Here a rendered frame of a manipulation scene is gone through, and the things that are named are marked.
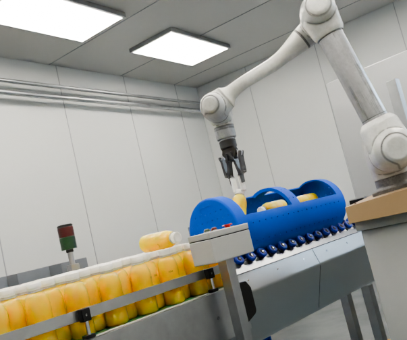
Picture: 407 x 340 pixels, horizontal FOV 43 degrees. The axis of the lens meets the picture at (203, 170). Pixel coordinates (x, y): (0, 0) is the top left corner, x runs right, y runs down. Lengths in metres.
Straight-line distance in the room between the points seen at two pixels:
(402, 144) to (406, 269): 0.51
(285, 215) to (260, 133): 5.67
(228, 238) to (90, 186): 4.60
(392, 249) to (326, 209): 0.53
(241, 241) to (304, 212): 0.73
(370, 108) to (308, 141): 5.56
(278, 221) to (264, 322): 0.43
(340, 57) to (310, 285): 1.01
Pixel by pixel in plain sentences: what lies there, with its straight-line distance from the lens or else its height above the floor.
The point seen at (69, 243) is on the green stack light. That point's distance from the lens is 2.12.
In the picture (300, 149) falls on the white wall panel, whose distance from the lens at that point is 7.65.
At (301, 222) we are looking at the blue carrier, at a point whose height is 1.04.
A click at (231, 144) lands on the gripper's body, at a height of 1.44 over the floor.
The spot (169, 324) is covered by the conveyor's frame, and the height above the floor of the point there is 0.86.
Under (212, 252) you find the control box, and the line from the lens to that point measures 1.65.
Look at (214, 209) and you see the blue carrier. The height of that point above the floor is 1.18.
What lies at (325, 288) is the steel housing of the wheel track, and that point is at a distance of 2.56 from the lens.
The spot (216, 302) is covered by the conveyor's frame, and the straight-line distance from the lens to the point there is 1.79.
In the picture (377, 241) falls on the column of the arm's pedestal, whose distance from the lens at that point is 2.19.
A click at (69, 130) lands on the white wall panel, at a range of 6.24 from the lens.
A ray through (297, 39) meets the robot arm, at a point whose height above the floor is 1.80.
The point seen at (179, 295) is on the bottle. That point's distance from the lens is 1.72.
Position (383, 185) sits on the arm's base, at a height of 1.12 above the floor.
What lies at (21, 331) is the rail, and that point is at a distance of 1.42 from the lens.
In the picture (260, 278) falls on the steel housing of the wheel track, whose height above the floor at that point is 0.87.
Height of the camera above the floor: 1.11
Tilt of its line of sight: 6 degrees up
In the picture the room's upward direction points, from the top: 13 degrees counter-clockwise
